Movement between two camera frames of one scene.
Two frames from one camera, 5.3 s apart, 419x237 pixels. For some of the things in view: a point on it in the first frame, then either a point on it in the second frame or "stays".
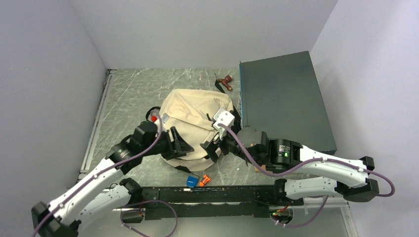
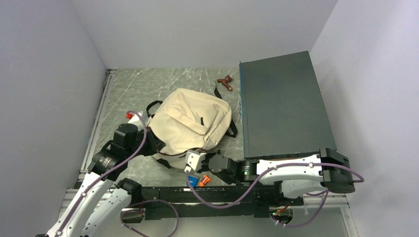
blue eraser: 191,181 stays
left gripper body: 165,145 to 149,147
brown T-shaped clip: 226,81 stays
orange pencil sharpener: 206,180 stays
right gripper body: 234,147 to 205,164
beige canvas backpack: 191,112 stays
